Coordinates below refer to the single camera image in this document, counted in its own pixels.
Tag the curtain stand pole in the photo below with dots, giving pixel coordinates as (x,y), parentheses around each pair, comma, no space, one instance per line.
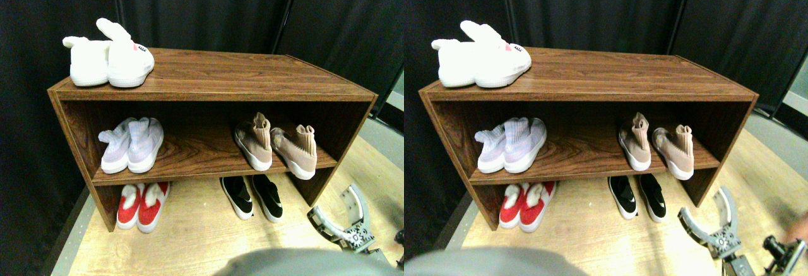
(680,14)
(118,1)
(509,1)
(285,14)

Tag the person's hand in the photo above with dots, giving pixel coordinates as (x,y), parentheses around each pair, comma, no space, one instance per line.
(800,227)

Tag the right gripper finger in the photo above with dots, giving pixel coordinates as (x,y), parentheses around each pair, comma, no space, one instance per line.
(325,222)
(695,225)
(726,210)
(357,206)

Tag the white shoe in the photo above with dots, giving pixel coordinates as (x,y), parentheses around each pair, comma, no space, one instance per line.
(456,66)
(87,64)
(502,66)
(131,66)

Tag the black shoe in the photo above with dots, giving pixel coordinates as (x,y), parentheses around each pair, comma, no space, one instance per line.
(237,199)
(623,199)
(268,200)
(654,200)

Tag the beige shoe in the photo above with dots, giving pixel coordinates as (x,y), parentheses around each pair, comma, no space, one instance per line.
(634,146)
(675,156)
(254,146)
(297,156)

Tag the brown shoe rack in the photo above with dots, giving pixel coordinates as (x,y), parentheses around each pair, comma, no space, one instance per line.
(600,77)
(221,77)

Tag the red shoe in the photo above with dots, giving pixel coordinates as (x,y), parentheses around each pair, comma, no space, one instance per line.
(536,211)
(511,210)
(151,211)
(129,210)

